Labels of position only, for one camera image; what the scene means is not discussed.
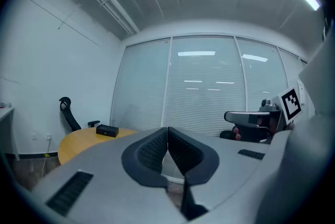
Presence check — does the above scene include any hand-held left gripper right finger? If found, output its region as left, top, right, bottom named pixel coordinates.
left=167, top=126, right=220, bottom=221

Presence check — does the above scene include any white power cable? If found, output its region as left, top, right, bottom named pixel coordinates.
left=41, top=139, right=52, bottom=180

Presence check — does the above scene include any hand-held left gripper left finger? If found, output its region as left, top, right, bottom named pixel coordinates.
left=121, top=127, right=169, bottom=187

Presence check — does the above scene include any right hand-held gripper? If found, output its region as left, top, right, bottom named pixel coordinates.
left=224, top=86, right=303, bottom=141

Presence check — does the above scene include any glass partition with blinds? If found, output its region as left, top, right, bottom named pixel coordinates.
left=109, top=34, right=309, bottom=138

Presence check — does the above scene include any black framed picture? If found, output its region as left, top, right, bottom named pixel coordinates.
left=95, top=124, right=119, bottom=138

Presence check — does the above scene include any round wooden table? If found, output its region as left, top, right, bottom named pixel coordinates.
left=57, top=127, right=139, bottom=166

